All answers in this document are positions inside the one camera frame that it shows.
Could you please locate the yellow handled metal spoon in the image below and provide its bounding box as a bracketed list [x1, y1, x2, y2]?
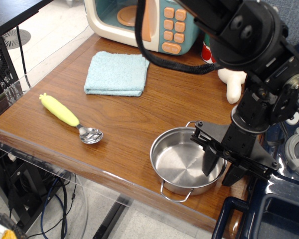
[39, 93, 103, 144]

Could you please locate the small stainless steel pan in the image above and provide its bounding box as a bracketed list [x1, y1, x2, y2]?
[149, 121, 227, 203]

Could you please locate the black computer tower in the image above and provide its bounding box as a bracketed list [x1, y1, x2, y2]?
[0, 37, 22, 104]

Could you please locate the black side desk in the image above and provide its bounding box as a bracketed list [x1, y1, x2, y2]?
[0, 0, 53, 43]

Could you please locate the blue floor cable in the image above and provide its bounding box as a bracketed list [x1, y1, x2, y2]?
[40, 178, 68, 239]

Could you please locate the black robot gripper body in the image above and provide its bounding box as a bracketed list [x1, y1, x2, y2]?
[191, 120, 281, 180]

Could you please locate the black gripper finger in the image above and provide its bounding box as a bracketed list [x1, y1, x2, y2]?
[202, 147, 219, 176]
[222, 164, 248, 186]

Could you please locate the black table leg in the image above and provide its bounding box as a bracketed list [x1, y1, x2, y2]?
[92, 197, 129, 239]

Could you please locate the toy microwave oven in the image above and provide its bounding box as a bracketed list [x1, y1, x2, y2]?
[84, 0, 201, 55]

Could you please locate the plush white mushroom toy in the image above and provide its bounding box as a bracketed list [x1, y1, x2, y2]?
[217, 69, 247, 104]

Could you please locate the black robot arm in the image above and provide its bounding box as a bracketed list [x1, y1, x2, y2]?
[135, 0, 299, 186]

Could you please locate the tomato sauce can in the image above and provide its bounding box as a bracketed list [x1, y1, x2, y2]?
[201, 33, 216, 64]

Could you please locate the dark blue toy stove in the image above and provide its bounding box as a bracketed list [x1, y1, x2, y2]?
[211, 41, 299, 239]

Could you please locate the light blue folded cloth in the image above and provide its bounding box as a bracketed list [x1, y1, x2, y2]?
[84, 51, 150, 97]

